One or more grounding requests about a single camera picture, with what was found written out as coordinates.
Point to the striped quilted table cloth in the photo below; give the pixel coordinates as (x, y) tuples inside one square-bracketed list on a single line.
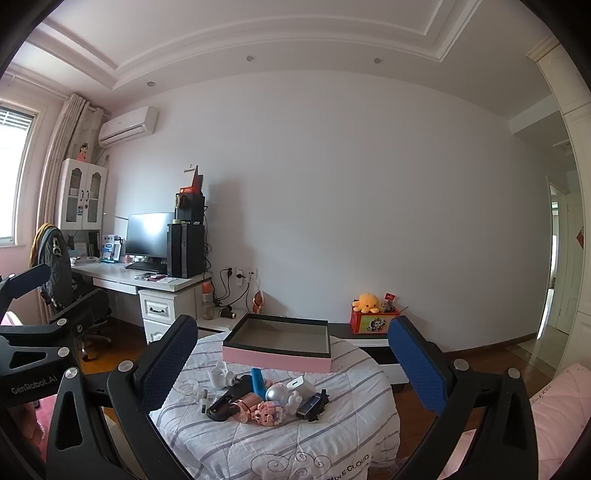
[(258, 447)]

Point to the beige curtain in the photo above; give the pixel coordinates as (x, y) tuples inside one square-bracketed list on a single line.
[(60, 147)]

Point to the white wardrobe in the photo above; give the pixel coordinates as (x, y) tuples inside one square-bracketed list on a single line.
[(577, 138)]

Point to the orange plush octopus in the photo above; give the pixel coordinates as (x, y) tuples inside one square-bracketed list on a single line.
[(367, 302)]

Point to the small toy figure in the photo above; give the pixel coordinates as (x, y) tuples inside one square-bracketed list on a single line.
[(388, 302)]

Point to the small pink doll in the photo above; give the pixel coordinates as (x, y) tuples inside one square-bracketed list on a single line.
[(83, 152)]

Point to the red printed toy box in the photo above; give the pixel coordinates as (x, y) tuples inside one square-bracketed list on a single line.
[(374, 323)]

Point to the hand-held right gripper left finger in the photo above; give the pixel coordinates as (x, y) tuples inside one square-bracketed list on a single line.
[(168, 364)]

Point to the window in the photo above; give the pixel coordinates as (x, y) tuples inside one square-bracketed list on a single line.
[(11, 175)]

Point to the white charger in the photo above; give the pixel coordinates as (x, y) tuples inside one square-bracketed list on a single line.
[(302, 385)]

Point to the white wall socket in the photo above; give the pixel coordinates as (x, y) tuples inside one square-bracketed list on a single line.
[(251, 273), (240, 273), (227, 272)]

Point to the pink floor mat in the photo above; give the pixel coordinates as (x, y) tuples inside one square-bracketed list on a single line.
[(27, 431)]

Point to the black keyboard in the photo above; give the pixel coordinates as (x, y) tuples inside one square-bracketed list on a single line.
[(143, 266)]

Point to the pink storage box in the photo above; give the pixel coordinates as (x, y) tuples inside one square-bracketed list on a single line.
[(277, 362)]

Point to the long blue printed box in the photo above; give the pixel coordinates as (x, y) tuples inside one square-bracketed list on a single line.
[(257, 382)]

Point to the small black device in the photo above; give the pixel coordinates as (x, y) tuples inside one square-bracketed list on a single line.
[(310, 406)]

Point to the dark jacket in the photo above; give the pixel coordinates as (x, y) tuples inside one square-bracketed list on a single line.
[(55, 263)]

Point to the black computer monitor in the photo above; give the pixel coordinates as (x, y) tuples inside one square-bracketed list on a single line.
[(147, 235)]

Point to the white desk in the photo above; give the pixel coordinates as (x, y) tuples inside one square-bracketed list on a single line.
[(115, 279)]

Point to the white air conditioner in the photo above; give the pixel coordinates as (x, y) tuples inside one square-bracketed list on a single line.
[(127, 127)]

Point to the pink block toy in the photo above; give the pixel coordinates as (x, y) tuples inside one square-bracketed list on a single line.
[(268, 414)]

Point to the black computer tower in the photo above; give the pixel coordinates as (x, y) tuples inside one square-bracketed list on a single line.
[(187, 251)]

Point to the black office chair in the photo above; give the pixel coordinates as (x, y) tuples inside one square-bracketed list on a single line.
[(87, 307)]

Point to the white glass-door cabinet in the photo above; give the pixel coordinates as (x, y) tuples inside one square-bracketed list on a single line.
[(83, 194)]

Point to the red triangular box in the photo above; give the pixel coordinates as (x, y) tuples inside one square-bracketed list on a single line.
[(194, 182)]

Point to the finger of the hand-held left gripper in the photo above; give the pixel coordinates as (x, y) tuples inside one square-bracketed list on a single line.
[(27, 279), (41, 333)]

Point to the black speaker box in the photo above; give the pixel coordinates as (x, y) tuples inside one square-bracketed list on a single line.
[(190, 207)]

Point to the low black-white cabinet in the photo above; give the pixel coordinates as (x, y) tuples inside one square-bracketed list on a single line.
[(369, 344)]

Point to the blue packaging box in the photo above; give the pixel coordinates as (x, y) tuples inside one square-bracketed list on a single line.
[(111, 249)]

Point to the round pink compact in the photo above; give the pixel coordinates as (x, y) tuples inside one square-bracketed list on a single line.
[(242, 409)]

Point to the pink bedding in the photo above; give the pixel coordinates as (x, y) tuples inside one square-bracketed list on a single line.
[(563, 406)]

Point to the white door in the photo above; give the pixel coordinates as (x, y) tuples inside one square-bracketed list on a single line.
[(565, 277)]

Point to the small red desk item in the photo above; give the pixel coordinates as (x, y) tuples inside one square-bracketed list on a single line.
[(152, 277)]

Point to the silver ball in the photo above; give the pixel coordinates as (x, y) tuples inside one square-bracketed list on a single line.
[(276, 393)]

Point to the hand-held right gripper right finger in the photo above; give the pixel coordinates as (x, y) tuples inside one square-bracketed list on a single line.
[(418, 364)]

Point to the white cup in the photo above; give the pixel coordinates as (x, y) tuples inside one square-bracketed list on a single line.
[(219, 378)]

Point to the orange-capped bottle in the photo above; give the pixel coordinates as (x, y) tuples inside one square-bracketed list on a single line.
[(208, 302)]

